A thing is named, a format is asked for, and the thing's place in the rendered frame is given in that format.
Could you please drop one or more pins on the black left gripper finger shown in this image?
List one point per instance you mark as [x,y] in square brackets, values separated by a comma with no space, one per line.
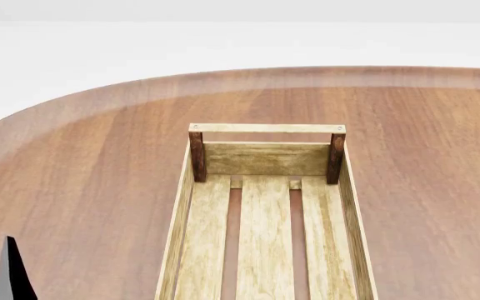
[11,275]

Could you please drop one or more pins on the light wooden slatted tray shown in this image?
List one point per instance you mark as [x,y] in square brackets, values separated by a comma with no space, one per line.
[265,237]

